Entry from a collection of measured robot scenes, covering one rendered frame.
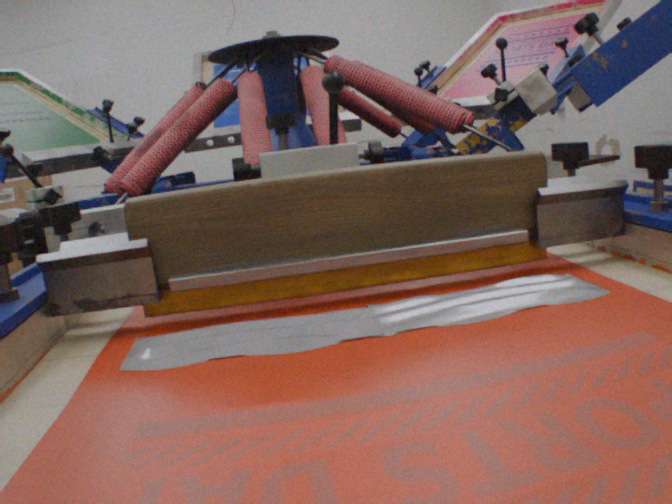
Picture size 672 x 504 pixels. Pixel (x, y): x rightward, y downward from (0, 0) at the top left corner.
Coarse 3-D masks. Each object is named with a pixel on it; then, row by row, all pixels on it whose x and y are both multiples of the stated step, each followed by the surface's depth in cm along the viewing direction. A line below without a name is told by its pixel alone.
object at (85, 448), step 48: (144, 336) 43; (384, 336) 38; (96, 384) 34; (144, 384) 33; (192, 384) 33; (240, 384) 32; (288, 384) 32; (336, 384) 31; (384, 384) 30; (48, 432) 27; (96, 432) 27; (48, 480) 22; (96, 480) 22
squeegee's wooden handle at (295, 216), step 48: (192, 192) 44; (240, 192) 44; (288, 192) 45; (336, 192) 45; (384, 192) 46; (432, 192) 46; (480, 192) 47; (528, 192) 48; (192, 240) 44; (240, 240) 45; (288, 240) 46; (336, 240) 46; (384, 240) 47
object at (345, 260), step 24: (432, 240) 47; (456, 240) 46; (480, 240) 46; (504, 240) 47; (264, 264) 45; (288, 264) 45; (312, 264) 45; (336, 264) 45; (360, 264) 45; (192, 288) 44
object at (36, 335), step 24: (600, 240) 53; (624, 240) 49; (648, 240) 45; (648, 264) 45; (48, 312) 42; (24, 336) 37; (48, 336) 41; (0, 360) 32; (24, 360) 36; (0, 384) 32
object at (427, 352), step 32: (384, 288) 50; (416, 288) 48; (448, 288) 47; (608, 288) 41; (512, 320) 38; (544, 320) 37; (576, 320) 36; (608, 320) 35; (640, 320) 34; (416, 352) 34; (448, 352) 34; (480, 352) 33; (512, 352) 32
